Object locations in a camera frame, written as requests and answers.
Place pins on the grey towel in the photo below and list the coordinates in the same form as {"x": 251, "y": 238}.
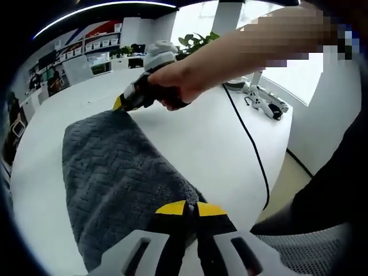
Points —
{"x": 115, "y": 172}

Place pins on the person's right hand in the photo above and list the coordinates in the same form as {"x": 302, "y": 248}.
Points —
{"x": 184, "y": 77}

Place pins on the white counter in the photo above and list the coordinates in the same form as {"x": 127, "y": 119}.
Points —
{"x": 120, "y": 63}

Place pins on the green potted plant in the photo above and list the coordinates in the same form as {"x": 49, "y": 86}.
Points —
{"x": 198, "y": 41}

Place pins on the small green plant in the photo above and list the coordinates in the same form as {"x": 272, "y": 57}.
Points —
{"x": 120, "y": 51}

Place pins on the white office chair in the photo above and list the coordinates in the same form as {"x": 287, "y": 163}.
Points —
{"x": 78, "y": 70}

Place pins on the shelving with white bins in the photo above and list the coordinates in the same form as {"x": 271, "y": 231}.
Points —
{"x": 92, "y": 43}

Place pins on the ceiling light strip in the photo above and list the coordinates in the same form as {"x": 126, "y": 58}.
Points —
{"x": 95, "y": 11}

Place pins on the black monitor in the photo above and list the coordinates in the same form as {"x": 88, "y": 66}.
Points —
{"x": 47, "y": 60}

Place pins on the grey mesh chair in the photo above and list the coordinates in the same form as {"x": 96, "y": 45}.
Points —
{"x": 310, "y": 250}

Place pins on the person's dark clothing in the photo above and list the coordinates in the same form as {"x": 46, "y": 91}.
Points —
{"x": 339, "y": 178}

